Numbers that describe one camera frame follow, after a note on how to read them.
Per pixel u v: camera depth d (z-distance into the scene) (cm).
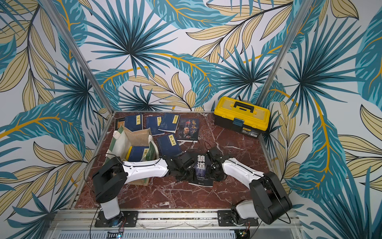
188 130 107
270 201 42
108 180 46
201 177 86
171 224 73
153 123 110
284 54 85
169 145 100
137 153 90
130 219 73
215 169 64
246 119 95
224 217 73
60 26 73
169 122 110
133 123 110
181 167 66
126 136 86
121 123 110
